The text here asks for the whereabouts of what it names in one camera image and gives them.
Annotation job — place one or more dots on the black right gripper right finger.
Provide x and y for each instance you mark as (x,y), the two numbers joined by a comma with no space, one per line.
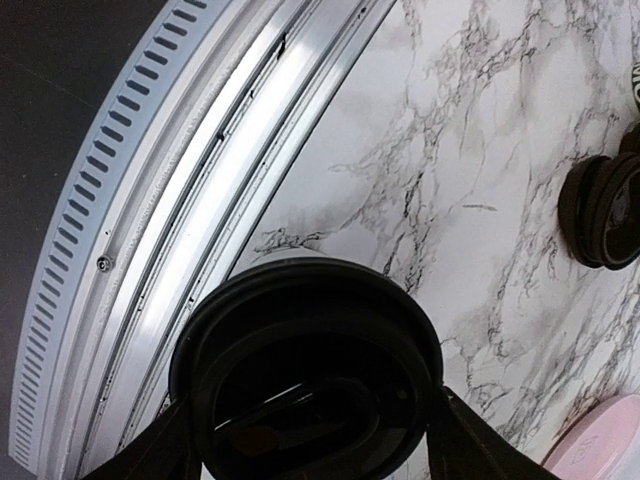
(463,446)

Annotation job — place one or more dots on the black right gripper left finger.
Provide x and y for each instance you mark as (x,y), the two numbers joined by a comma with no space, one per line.
(164,450)

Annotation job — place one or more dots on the pink plate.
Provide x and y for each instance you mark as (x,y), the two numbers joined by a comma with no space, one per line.
(603,444)

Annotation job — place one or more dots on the front stack of black lids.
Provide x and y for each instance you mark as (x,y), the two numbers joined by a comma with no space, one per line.
(598,211)

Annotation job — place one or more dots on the black cup holding straws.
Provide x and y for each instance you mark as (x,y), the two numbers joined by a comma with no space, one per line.
(634,82)

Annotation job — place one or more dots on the front aluminium rail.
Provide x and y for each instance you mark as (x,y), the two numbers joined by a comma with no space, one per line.
(197,130)

